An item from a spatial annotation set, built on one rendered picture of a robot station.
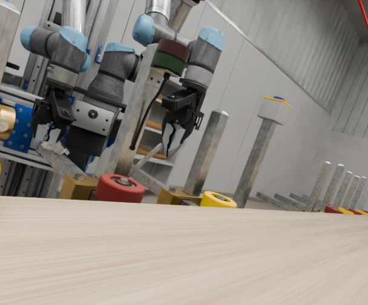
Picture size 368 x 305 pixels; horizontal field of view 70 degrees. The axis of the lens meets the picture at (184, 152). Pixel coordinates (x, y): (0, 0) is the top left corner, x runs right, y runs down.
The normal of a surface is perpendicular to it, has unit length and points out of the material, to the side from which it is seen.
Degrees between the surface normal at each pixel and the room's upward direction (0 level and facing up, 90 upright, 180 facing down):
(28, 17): 90
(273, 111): 90
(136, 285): 0
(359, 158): 90
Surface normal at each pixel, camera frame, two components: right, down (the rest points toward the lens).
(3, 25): 0.65, 0.30
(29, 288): 0.34, -0.94
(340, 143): -0.70, -0.19
